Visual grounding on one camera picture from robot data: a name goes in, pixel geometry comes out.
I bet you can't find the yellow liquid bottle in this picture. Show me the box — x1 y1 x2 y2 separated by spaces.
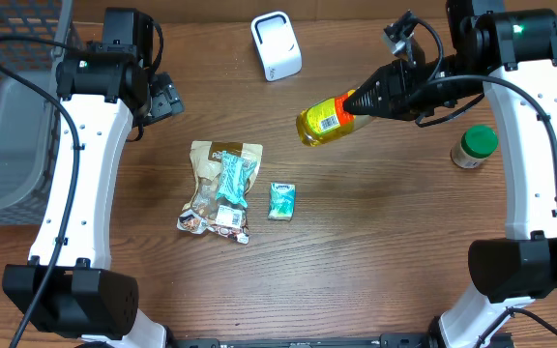
296 90 374 147

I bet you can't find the green lid jar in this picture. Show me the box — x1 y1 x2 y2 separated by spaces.
451 125 499 169

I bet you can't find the brown teal snack bag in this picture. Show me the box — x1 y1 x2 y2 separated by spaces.
176 140 263 245

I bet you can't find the teal snack bar wrapper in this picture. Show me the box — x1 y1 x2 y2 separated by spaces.
216 151 257 208

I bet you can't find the teal kleenex tissue pack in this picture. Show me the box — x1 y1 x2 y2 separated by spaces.
268 183 296 220

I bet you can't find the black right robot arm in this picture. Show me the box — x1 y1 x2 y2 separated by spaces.
343 1 557 347

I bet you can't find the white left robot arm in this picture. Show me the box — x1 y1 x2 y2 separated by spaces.
2 8 184 347

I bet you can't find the white barcode scanner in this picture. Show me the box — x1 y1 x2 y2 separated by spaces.
250 11 303 82

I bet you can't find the dark grey mesh basket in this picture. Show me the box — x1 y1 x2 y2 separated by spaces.
0 0 81 225

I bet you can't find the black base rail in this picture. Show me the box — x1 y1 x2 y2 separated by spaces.
173 333 432 348

